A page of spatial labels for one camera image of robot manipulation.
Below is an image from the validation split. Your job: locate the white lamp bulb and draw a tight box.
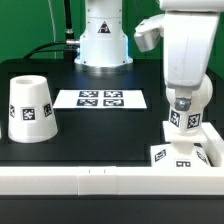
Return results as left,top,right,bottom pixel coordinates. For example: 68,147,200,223
166,75,213,135

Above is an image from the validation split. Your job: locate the white front fence bar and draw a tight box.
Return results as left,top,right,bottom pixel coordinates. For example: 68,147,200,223
0,167,224,195

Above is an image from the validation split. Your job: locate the white marker sheet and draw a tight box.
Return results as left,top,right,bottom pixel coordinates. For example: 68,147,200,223
53,90,147,109

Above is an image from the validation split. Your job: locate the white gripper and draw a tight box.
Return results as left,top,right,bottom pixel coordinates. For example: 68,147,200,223
159,0,224,111

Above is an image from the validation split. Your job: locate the black vertical hose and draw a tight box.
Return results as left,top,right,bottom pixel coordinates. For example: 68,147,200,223
63,0,75,41

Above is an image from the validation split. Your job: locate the black cable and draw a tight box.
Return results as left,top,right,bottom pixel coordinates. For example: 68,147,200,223
23,39,81,60

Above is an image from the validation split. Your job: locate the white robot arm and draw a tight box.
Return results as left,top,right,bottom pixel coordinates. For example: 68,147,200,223
75,0,224,111

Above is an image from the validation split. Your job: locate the white lamp base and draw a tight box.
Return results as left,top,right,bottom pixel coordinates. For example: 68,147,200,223
150,121,211,168

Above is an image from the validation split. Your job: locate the white lamp shade cone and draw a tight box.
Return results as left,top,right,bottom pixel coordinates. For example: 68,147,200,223
8,75,58,143

